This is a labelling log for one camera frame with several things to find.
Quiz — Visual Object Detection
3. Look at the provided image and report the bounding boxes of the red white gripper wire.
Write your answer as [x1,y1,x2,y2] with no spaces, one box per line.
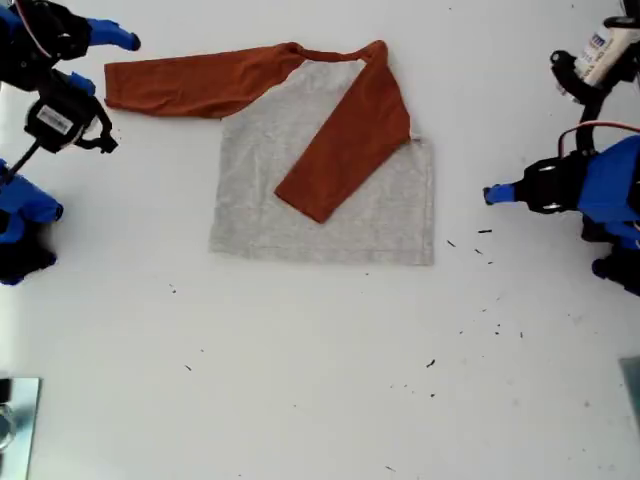
[558,121,640,156]

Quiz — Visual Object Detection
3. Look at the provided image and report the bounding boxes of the grey t-shirt brown sleeves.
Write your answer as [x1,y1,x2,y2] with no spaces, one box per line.
[103,39,436,268]

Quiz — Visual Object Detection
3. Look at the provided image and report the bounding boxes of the black camera cable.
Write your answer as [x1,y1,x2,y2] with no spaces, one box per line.
[3,140,42,180]

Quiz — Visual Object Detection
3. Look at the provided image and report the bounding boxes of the steel post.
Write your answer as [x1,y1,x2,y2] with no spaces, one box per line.
[0,377,44,480]

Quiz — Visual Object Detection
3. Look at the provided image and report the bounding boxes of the black camera stalk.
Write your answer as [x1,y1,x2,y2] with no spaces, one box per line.
[549,48,610,126]
[37,65,96,101]

